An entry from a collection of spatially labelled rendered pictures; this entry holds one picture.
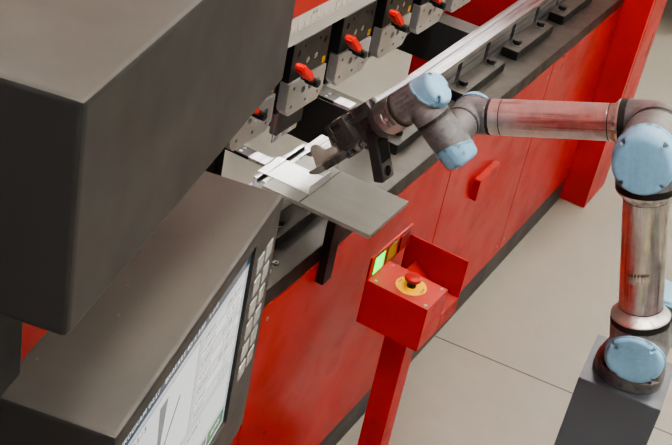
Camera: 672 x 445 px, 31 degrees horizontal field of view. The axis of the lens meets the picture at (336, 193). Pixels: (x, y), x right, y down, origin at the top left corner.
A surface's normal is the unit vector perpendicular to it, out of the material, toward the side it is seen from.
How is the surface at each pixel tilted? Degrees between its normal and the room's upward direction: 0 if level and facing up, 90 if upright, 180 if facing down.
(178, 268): 0
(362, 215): 0
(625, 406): 90
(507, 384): 0
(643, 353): 97
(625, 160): 83
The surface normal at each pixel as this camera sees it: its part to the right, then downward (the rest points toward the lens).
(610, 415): -0.40, 0.42
